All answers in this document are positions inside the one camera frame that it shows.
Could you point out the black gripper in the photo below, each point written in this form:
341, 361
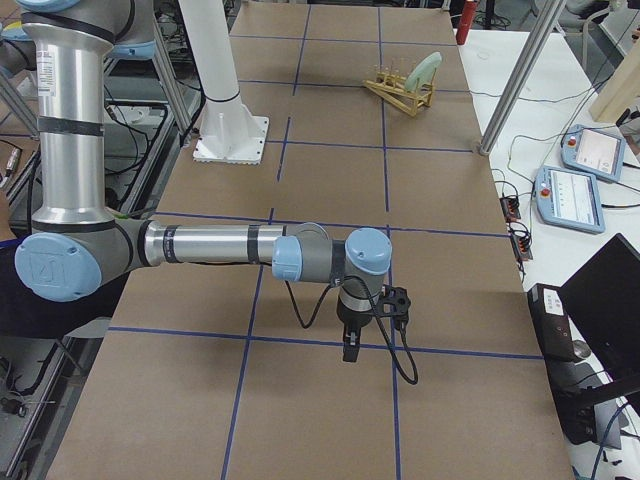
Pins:
350, 320

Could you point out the pale green plate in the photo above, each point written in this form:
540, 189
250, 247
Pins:
423, 73

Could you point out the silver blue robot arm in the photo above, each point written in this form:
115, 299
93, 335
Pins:
77, 245

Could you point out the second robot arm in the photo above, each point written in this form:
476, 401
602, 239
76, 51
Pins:
10, 50

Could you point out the near orange black adapter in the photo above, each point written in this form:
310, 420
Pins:
521, 245

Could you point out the orange black adapter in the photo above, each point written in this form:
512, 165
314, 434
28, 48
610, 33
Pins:
521, 245
510, 207

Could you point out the black computer box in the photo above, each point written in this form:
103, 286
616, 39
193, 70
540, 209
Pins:
552, 327

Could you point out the far orange black adapter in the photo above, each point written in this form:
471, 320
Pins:
510, 207

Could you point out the black monitor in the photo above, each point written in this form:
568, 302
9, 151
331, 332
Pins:
602, 299

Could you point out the wooden dish rack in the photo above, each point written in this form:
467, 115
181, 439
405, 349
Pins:
388, 84

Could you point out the near teach pendant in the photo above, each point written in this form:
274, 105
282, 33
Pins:
569, 199

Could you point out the teach pendant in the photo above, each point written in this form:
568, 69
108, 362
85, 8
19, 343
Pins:
591, 150
569, 199

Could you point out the far teach pendant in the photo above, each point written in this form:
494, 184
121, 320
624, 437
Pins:
591, 150

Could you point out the red cylinder bottle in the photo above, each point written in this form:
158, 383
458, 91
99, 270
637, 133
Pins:
466, 21

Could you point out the wooden board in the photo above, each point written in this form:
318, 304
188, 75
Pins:
622, 89

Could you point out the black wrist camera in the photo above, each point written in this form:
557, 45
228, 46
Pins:
394, 302

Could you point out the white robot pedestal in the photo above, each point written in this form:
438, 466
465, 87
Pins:
228, 131

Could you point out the aluminium frame post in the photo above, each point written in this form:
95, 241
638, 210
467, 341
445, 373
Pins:
524, 65

